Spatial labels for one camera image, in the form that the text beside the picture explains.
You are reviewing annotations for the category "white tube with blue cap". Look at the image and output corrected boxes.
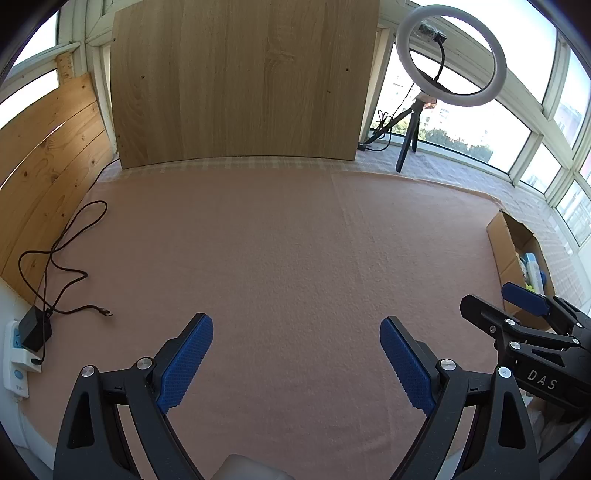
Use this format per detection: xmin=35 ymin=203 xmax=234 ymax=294
xmin=524 ymin=253 xmax=544 ymax=289

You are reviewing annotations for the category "black tripod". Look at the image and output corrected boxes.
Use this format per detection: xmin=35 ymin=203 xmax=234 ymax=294
xmin=367 ymin=98 xmax=437 ymax=174

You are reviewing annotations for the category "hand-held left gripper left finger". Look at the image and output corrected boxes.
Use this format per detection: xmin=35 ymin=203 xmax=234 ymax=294
xmin=54 ymin=313 xmax=214 ymax=480

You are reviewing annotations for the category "black ring light cable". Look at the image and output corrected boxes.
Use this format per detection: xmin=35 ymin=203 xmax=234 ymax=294
xmin=369 ymin=28 xmax=447 ymax=152

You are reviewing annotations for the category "light wooden board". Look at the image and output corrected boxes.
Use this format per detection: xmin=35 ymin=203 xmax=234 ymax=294
xmin=110 ymin=0 xmax=380 ymax=171

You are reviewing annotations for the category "checked bed sheet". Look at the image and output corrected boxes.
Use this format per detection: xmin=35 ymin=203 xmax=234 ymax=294
xmin=99 ymin=150 xmax=591 ymax=324

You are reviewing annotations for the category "pink blanket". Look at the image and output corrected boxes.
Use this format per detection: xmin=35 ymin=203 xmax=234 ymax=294
xmin=14 ymin=171 xmax=555 ymax=480

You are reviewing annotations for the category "white power strip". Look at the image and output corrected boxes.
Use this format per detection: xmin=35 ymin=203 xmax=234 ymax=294
xmin=4 ymin=320 xmax=45 ymax=400

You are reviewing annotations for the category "white ring light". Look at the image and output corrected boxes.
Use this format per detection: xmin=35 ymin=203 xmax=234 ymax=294
xmin=396 ymin=4 xmax=508 ymax=106

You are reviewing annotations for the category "person's left forearm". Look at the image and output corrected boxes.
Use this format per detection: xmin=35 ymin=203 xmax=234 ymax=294
xmin=215 ymin=455 xmax=296 ymax=480

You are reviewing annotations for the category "cardboard box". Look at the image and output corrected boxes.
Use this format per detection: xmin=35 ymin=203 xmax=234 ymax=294
xmin=487 ymin=211 xmax=557 ymax=331

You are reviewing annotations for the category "dark charger cable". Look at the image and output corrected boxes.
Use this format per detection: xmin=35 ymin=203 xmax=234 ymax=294
xmin=18 ymin=200 xmax=113 ymax=320

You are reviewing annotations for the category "pine wood panel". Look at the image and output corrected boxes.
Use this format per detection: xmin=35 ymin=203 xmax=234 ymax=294
xmin=0 ymin=53 xmax=116 ymax=291

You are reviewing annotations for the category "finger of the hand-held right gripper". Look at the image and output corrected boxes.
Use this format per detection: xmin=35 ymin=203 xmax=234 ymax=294
xmin=460 ymin=295 xmax=581 ymax=352
xmin=502 ymin=282 xmax=591 ymax=331

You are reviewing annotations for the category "black power adapter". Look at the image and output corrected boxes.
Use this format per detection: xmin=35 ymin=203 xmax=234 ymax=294
xmin=21 ymin=308 xmax=53 ymax=352

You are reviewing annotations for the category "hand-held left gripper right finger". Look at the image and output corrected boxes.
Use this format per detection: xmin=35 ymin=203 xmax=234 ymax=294
xmin=379 ymin=316 xmax=540 ymax=480

